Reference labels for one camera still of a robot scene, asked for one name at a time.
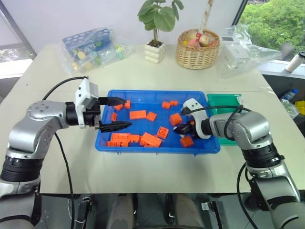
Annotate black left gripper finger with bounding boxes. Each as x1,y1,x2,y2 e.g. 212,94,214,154
98,121,133,133
98,96,126,107

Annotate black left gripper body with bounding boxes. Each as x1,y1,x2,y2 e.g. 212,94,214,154
83,98,102,131

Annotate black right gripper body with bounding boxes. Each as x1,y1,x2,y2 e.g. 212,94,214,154
188,120,203,140

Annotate blue plastic bin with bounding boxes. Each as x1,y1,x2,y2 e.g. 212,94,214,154
94,89,221,157

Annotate green plastic bin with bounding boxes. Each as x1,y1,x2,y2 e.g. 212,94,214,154
206,93,244,146

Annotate orange cube block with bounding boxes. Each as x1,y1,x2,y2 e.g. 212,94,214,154
180,135,195,149
169,113,183,126

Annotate long orange ridged block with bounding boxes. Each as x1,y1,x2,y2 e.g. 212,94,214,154
106,140,130,147
110,133,131,142

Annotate orange square recessed block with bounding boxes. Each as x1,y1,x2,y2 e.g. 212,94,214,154
157,126,170,140

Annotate flat orange rectangular block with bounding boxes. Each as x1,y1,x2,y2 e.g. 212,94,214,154
129,110,147,121

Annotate large orange rectangular block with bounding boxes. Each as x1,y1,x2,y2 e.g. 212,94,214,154
140,132,163,148

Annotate clear bag with coloured parts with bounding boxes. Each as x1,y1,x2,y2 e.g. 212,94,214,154
60,27,134,73

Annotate green plant in white pot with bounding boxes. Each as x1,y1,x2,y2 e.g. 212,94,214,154
137,0,184,65

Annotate blue tube rack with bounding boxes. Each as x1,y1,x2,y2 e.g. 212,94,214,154
62,28,113,52

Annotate woven wicker basket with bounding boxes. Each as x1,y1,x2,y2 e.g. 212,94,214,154
175,29,221,70

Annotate white box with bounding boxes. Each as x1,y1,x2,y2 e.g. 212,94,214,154
223,44,251,70

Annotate wrapped toy fruits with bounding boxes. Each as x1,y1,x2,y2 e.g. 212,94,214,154
182,30,218,48

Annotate clear plastic bag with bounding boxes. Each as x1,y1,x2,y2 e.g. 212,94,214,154
215,24,283,80

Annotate plastic water bottle blue cap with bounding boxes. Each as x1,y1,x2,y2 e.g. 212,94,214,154
280,88,299,101

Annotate white cylinder with black cap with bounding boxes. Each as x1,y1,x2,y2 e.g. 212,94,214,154
285,52,305,73

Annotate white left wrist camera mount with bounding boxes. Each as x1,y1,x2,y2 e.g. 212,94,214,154
74,78,100,130

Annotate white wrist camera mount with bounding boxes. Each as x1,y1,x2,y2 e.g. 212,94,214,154
180,98,215,139
74,78,100,130

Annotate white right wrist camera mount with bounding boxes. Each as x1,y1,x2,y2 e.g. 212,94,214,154
180,98,215,139

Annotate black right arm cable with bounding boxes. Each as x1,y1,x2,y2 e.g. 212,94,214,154
180,105,258,229

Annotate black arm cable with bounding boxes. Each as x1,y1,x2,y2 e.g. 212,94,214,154
42,75,89,229
180,105,258,229

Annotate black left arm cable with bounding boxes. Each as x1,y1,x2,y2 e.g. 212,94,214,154
42,75,89,229

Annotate black upright strap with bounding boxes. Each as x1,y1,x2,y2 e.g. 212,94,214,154
165,193,176,225

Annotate black metal bracket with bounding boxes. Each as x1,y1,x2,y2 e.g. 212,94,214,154
201,201,226,229
76,195,94,225

